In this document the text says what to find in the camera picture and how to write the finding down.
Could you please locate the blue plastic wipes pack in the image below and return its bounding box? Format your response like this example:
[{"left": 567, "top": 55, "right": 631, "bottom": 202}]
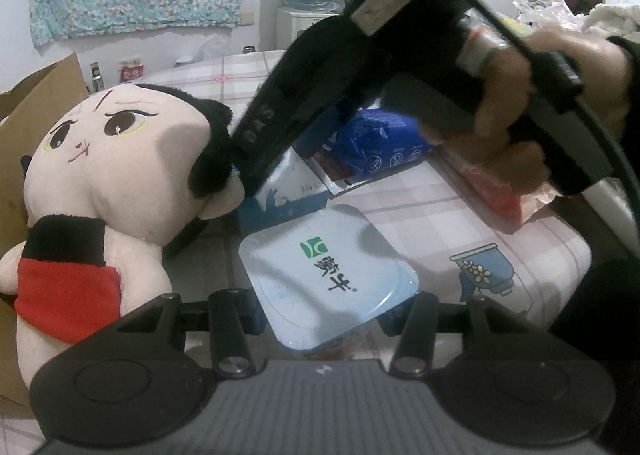
[{"left": 304, "top": 107, "right": 436, "bottom": 199}]

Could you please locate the strawberry yogurt cup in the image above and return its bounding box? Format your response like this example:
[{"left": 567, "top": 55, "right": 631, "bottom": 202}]
[{"left": 239, "top": 205, "right": 420, "bottom": 360}]

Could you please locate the white plastic bag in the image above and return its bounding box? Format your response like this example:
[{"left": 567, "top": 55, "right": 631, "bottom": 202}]
[{"left": 513, "top": 0, "right": 587, "bottom": 32}]

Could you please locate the black haired doll plush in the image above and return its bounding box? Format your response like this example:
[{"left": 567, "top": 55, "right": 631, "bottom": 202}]
[{"left": 1, "top": 84, "right": 244, "bottom": 383}]

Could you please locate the red white small box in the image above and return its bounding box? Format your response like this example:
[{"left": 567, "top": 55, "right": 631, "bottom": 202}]
[{"left": 118, "top": 58, "right": 144, "bottom": 84}]

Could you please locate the checkered table cloth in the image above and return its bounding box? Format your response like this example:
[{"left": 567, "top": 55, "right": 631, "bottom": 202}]
[{"left": 0, "top": 49, "right": 594, "bottom": 455}]

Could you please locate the white water dispenser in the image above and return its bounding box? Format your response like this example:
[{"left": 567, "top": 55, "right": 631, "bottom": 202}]
[{"left": 274, "top": 7, "right": 335, "bottom": 50}]

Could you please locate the blue white carton box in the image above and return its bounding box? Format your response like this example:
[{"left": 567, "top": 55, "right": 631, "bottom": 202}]
[{"left": 238, "top": 108, "right": 357, "bottom": 236}]

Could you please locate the person right hand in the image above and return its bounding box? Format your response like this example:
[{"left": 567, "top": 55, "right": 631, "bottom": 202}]
[{"left": 418, "top": 27, "right": 633, "bottom": 199}]

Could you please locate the brown cardboard box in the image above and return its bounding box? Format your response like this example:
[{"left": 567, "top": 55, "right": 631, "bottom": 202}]
[{"left": 0, "top": 52, "right": 91, "bottom": 411}]

